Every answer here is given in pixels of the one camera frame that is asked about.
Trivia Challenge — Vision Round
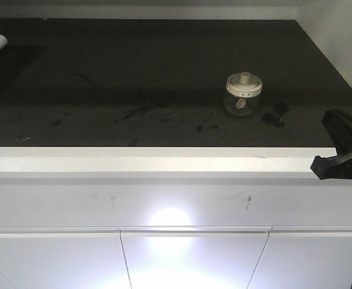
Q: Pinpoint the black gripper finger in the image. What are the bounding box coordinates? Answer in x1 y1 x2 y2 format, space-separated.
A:
322 110 352 155
310 151 352 180

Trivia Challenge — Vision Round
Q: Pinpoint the glass jar with white lid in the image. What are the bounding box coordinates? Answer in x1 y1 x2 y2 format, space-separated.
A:
224 72 263 117

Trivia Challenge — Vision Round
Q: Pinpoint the white base cabinet with drawers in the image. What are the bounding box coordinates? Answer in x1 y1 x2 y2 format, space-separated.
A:
0 148 352 288

